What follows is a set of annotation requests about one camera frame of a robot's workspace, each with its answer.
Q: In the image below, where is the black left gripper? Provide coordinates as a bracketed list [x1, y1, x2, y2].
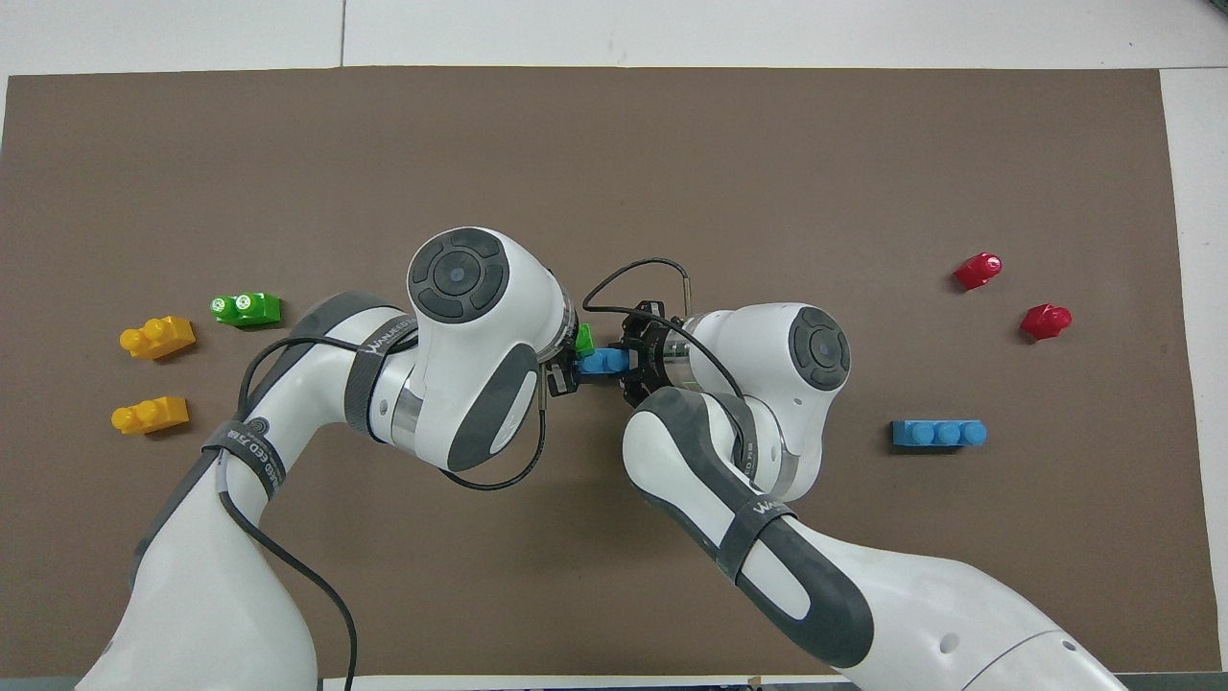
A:
[542, 346, 589, 398]

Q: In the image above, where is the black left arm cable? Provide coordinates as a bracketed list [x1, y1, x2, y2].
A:
[219, 334, 550, 691]

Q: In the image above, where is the brown paper table mat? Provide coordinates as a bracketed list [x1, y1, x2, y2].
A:
[0, 65, 1222, 679]

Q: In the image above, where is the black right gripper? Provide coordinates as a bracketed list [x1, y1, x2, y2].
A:
[619, 299, 688, 407]

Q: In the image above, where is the green brick with white studs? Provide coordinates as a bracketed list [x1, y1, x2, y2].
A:
[210, 292, 283, 329]

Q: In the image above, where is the yellow two-stud brick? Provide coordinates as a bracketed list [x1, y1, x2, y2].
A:
[110, 395, 190, 437]
[119, 315, 198, 362]

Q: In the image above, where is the small red brick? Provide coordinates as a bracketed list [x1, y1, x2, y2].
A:
[954, 252, 1004, 291]
[1020, 304, 1073, 341]

